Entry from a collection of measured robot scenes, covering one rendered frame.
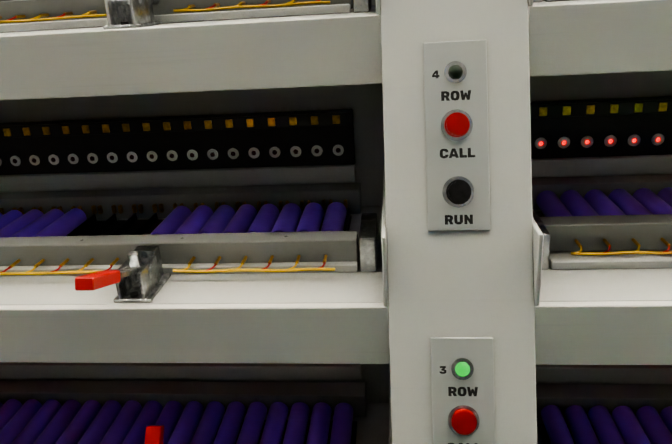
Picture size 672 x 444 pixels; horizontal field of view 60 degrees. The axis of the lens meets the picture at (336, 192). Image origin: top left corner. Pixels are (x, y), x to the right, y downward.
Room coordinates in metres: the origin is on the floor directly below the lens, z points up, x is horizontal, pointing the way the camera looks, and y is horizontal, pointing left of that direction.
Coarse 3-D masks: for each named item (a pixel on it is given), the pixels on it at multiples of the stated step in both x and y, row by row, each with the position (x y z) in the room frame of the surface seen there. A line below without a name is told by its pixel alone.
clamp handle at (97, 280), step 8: (128, 256) 0.41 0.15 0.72; (136, 256) 0.41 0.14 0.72; (136, 264) 0.42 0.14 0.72; (96, 272) 0.37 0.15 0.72; (104, 272) 0.37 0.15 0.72; (112, 272) 0.37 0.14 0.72; (120, 272) 0.39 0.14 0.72; (128, 272) 0.40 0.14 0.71; (136, 272) 0.41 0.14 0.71; (80, 280) 0.35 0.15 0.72; (88, 280) 0.35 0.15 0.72; (96, 280) 0.35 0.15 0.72; (104, 280) 0.36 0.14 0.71; (112, 280) 0.37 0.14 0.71; (80, 288) 0.35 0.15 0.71; (88, 288) 0.35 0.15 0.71; (96, 288) 0.35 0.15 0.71
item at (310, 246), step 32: (0, 256) 0.46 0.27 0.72; (32, 256) 0.46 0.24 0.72; (64, 256) 0.46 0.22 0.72; (96, 256) 0.46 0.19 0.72; (192, 256) 0.45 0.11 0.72; (224, 256) 0.45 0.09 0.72; (256, 256) 0.44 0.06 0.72; (288, 256) 0.44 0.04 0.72; (320, 256) 0.44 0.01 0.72; (352, 256) 0.44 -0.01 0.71
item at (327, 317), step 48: (384, 192) 0.45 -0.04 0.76; (384, 240) 0.37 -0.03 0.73; (0, 288) 0.44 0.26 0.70; (48, 288) 0.44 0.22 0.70; (192, 288) 0.43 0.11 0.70; (240, 288) 0.42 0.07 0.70; (288, 288) 0.42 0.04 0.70; (336, 288) 0.41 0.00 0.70; (384, 288) 0.38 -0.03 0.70; (0, 336) 0.42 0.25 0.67; (48, 336) 0.42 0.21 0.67; (96, 336) 0.41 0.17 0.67; (144, 336) 0.41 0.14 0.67; (192, 336) 0.41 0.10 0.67; (240, 336) 0.40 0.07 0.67; (288, 336) 0.40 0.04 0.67; (336, 336) 0.40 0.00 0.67; (384, 336) 0.39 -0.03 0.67
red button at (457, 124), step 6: (450, 114) 0.38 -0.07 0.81; (456, 114) 0.37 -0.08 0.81; (462, 114) 0.37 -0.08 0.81; (450, 120) 0.37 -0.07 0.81; (456, 120) 0.37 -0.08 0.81; (462, 120) 0.37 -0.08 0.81; (468, 120) 0.37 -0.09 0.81; (444, 126) 0.38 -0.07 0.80; (450, 126) 0.37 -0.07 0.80; (456, 126) 0.37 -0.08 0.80; (462, 126) 0.37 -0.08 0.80; (468, 126) 0.37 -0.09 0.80; (450, 132) 0.37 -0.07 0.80; (456, 132) 0.37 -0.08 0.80; (462, 132) 0.37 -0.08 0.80
